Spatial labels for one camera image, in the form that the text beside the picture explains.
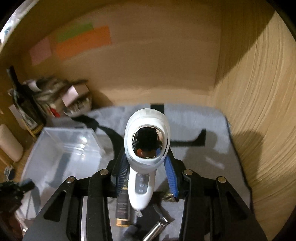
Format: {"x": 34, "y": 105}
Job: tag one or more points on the white handheld massager device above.
{"x": 146, "y": 142}

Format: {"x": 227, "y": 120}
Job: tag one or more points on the white bowl of stones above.
{"x": 80, "y": 107}

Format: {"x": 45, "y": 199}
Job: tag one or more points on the small white cardboard box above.
{"x": 73, "y": 93}

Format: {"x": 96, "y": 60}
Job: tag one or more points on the stack of books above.
{"x": 48, "y": 93}

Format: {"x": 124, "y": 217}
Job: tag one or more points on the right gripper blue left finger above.
{"x": 121, "y": 174}

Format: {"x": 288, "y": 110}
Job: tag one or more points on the dark wine bottle elephant label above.
{"x": 26, "y": 105}

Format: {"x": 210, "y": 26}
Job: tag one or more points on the pink sticky note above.
{"x": 40, "y": 52}

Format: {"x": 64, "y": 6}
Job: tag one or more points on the orange sticky note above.
{"x": 91, "y": 39}

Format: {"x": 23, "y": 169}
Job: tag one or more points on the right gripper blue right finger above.
{"x": 171, "y": 176}

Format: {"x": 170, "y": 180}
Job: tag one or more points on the black gold cylindrical tube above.
{"x": 122, "y": 213}

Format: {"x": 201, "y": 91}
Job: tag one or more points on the grey felt mat black letters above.
{"x": 200, "y": 137}

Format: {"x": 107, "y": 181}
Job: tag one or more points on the clear plastic storage bin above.
{"x": 57, "y": 154}

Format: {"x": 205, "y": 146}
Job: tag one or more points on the green sticky note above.
{"x": 73, "y": 31}

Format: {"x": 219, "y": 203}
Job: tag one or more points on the silver metal cylinder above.
{"x": 156, "y": 229}

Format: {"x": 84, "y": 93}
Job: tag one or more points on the beige cup with handle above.
{"x": 10, "y": 145}

